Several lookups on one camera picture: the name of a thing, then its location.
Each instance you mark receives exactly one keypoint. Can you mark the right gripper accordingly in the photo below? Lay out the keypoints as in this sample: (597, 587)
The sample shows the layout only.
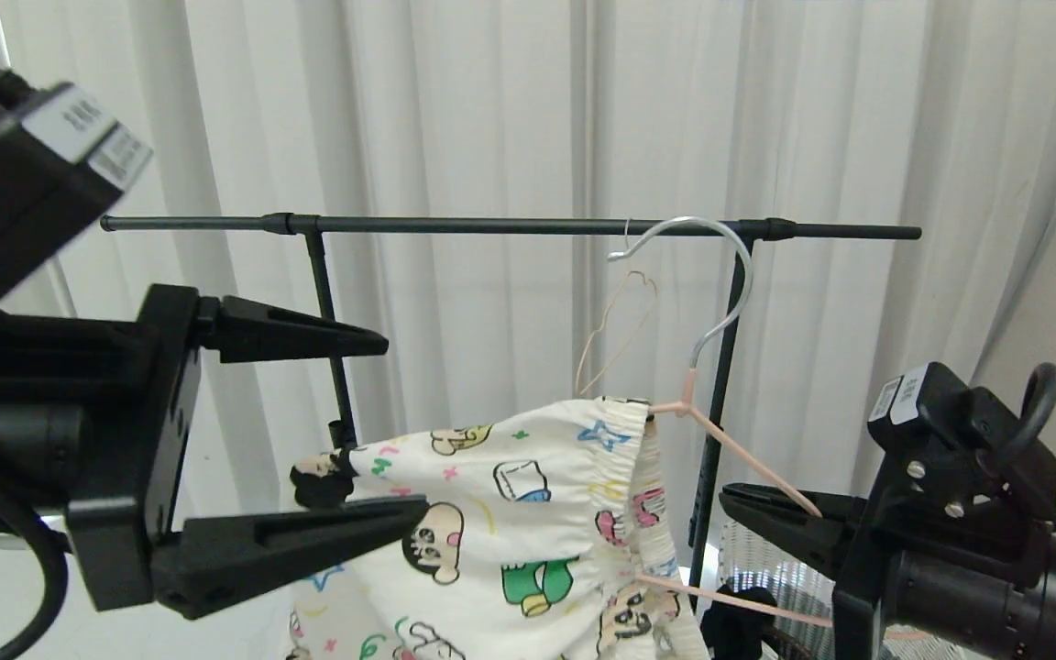
(950, 614)

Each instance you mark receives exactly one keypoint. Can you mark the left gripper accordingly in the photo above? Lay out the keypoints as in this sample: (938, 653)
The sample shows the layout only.
(125, 477)

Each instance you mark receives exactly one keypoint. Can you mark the cream printed garment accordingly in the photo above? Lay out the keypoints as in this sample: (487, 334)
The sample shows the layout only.
(510, 532)

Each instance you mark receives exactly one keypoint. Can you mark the pink clothes hanger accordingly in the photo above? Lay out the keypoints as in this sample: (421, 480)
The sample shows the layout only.
(627, 229)
(688, 390)

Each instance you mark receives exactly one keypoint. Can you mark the white laundry basket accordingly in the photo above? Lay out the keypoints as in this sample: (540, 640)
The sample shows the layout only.
(785, 587)

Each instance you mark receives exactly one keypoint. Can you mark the black clothes rack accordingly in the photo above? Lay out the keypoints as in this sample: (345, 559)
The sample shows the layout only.
(491, 224)

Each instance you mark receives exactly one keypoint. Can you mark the black garment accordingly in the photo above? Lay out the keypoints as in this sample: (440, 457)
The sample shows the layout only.
(734, 628)

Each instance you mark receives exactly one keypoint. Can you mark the white curtain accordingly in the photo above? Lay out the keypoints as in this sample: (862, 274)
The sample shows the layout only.
(491, 110)

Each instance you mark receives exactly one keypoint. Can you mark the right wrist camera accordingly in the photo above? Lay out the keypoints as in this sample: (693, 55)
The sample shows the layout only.
(950, 431)

